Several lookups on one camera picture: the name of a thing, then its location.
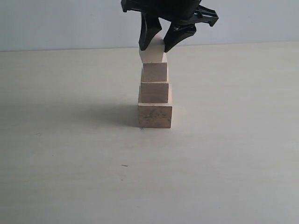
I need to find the smallest wooden cube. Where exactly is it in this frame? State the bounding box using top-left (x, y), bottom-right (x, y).
top-left (139, 35), bottom-right (164, 63)

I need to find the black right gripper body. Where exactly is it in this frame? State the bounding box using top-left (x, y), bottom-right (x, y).
top-left (121, 0), bottom-right (219, 27)

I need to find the second largest wooden cube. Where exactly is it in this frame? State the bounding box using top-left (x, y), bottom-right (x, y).
top-left (138, 69), bottom-right (171, 103)

